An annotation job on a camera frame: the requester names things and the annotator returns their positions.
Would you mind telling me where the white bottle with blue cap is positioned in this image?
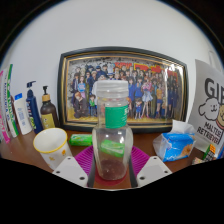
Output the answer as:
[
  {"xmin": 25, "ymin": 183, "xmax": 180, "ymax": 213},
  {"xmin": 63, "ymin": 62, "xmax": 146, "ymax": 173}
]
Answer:
[{"xmin": 13, "ymin": 92, "xmax": 33, "ymax": 136}]

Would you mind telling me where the white printed paper gift bag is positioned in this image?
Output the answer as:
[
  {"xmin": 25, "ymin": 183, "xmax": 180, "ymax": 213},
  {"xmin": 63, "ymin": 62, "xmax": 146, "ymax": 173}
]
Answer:
[{"xmin": 187, "ymin": 49, "xmax": 224, "ymax": 158}]

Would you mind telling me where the blue tissue pack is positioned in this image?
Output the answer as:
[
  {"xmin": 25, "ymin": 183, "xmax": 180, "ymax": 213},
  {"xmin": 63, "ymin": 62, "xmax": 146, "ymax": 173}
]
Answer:
[{"xmin": 152, "ymin": 119, "xmax": 197, "ymax": 163}]

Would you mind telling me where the framed group picture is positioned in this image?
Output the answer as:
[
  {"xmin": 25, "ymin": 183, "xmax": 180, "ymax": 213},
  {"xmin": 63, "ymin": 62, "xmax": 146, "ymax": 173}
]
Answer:
[{"xmin": 57, "ymin": 46, "xmax": 189, "ymax": 134}]

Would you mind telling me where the blue pump bottle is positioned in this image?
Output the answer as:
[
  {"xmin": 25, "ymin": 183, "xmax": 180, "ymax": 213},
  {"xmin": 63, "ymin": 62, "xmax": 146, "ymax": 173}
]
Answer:
[{"xmin": 25, "ymin": 80, "xmax": 44, "ymax": 135}]

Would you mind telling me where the clear bottle with green label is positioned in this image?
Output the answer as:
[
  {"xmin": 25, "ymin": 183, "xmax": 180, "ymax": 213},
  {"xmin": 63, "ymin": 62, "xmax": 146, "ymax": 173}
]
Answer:
[{"xmin": 91, "ymin": 79, "xmax": 134, "ymax": 182}]

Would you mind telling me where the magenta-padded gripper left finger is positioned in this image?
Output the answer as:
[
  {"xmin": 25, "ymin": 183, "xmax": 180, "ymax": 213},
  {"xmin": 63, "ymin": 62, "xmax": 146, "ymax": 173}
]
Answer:
[{"xmin": 52, "ymin": 145, "xmax": 98, "ymax": 189}]

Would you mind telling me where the dark pump bottle yellow label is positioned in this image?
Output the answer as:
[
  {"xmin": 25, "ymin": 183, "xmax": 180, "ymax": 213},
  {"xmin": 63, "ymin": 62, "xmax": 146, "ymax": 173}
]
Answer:
[{"xmin": 39, "ymin": 85, "xmax": 60, "ymax": 130}]

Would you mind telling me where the white mug with yellow rim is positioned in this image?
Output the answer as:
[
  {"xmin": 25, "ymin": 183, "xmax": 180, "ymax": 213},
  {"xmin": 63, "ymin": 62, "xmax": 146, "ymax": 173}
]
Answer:
[{"xmin": 32, "ymin": 127, "xmax": 74, "ymax": 171}]

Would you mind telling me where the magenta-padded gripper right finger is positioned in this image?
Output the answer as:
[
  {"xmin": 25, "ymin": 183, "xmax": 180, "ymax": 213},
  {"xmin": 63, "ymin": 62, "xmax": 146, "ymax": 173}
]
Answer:
[{"xmin": 128, "ymin": 145, "xmax": 173, "ymax": 189}]

